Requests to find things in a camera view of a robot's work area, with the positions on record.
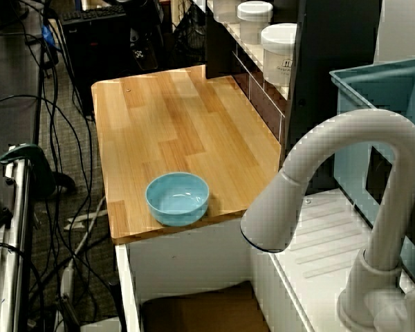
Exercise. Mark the large white-lidded plastic jar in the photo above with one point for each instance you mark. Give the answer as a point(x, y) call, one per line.
point(278, 55)

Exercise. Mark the green clamp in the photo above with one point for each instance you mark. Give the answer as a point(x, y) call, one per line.
point(31, 159)

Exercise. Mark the teal plastic tub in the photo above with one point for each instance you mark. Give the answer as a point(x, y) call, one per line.
point(352, 103)

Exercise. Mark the clear plastic jar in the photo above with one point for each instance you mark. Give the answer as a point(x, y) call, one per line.
point(226, 10)

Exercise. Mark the black computer tower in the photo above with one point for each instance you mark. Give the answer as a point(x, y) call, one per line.
point(97, 62)

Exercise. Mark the white curved sink faucet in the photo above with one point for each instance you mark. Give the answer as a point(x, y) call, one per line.
point(363, 128)

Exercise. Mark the blue plastic scrap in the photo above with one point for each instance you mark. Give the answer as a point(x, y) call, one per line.
point(48, 36)

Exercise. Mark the light blue ceramic bowl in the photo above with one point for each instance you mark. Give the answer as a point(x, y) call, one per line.
point(176, 211)

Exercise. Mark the white toy kitchen sink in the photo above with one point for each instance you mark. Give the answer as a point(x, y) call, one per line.
point(193, 256)

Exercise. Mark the dark shelf with tile backsplash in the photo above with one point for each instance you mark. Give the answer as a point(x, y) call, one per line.
point(259, 93)

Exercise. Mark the silver metal rail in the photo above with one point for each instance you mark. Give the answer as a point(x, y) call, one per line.
point(15, 242)

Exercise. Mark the medium white-lidded plastic jar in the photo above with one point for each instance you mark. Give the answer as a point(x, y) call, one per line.
point(254, 20)

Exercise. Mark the black vertical panel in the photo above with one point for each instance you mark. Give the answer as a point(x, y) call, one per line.
point(335, 62)

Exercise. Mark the black keyboard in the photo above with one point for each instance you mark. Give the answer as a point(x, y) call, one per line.
point(93, 14)

